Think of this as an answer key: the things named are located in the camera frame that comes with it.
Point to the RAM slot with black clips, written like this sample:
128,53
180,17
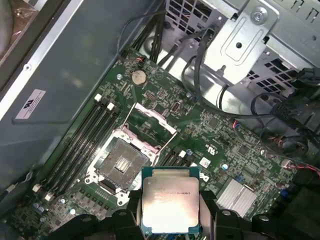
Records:
171,157
85,156
73,147

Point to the silver finned chipset heatsink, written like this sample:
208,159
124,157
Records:
236,197

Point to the round coin cell battery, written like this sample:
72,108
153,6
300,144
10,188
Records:
138,77

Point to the green motherboard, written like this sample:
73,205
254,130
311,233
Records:
220,140

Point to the silver metal drive cage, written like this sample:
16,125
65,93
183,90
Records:
295,15

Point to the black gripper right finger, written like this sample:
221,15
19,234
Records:
225,225

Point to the silver metal bracket plate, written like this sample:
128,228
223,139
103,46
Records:
232,60

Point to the open black PC case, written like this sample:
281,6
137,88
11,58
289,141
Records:
62,62

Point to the CPU with silver lid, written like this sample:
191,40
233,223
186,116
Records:
170,200

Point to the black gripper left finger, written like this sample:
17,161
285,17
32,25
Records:
122,225

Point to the metal socket cover frame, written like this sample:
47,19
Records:
157,119

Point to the CPU socket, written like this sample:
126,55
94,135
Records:
110,155

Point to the small label sticker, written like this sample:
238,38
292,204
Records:
31,103

